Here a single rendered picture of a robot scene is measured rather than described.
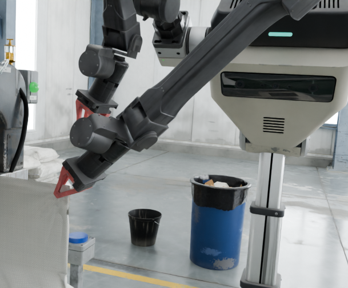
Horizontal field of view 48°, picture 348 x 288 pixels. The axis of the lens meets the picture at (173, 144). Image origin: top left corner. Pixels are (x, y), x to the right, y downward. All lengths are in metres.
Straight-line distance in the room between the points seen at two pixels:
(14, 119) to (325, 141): 8.03
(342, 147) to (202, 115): 2.99
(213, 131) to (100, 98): 8.01
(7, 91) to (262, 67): 0.64
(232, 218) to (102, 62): 2.28
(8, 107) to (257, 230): 0.83
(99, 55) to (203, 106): 8.11
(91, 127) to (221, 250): 2.44
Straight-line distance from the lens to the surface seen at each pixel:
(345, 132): 8.35
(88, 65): 0.89
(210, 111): 8.91
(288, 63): 1.06
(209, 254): 3.09
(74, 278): 1.28
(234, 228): 3.05
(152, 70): 9.33
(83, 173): 0.82
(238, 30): 0.68
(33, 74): 1.14
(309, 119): 1.16
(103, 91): 0.95
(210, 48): 0.69
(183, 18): 1.13
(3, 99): 1.05
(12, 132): 1.09
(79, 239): 1.22
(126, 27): 0.91
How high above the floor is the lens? 1.29
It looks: 7 degrees down
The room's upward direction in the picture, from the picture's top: 4 degrees clockwise
